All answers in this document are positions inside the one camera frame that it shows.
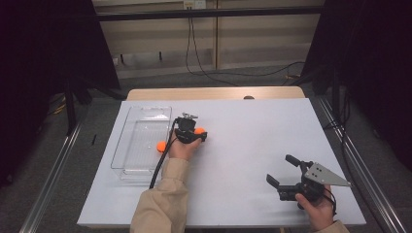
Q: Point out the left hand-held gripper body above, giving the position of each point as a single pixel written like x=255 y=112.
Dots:
x=185 y=129

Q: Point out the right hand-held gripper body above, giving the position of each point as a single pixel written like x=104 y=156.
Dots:
x=320 y=174

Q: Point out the orange ball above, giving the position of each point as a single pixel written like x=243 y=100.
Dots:
x=161 y=146
x=199 y=130

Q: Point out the clear plastic container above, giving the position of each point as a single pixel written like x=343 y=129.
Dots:
x=142 y=129

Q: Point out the person's left hand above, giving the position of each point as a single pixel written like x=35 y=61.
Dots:
x=181 y=150

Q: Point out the person's right hand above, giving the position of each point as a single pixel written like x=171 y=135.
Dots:
x=319 y=212

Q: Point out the wooden table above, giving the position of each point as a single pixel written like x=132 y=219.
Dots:
x=194 y=93

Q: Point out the white board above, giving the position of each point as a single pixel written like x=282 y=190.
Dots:
x=252 y=129

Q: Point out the small black stick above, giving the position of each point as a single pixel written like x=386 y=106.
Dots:
x=94 y=139

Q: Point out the black horizontal bar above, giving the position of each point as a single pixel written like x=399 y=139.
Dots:
x=194 y=13

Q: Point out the black metal stand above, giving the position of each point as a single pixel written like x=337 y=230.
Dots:
x=70 y=110

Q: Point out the black curtain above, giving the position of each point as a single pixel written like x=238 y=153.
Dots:
x=372 y=64
x=39 y=64

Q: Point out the aluminium rail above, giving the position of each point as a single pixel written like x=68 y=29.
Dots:
x=50 y=184
x=343 y=142

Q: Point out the white wall socket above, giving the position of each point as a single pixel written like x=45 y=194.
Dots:
x=194 y=4

